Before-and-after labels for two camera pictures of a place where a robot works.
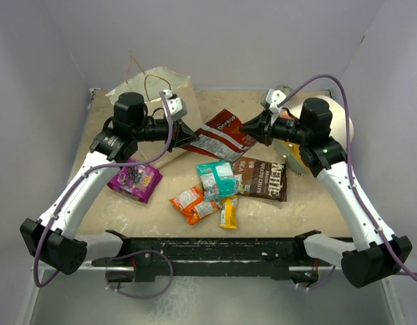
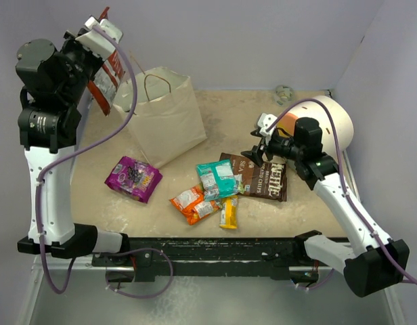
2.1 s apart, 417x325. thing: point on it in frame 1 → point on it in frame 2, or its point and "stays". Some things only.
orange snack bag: x=193 y=204 stays
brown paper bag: x=151 y=85 stays
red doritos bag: x=223 y=136 → x=105 y=82
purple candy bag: x=139 y=181 stays
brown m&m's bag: x=262 y=179 stays
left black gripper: x=181 y=135 → x=71 y=44
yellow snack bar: x=229 y=212 stays
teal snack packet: x=218 y=179 stays
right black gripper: x=258 y=130 → x=256 y=154
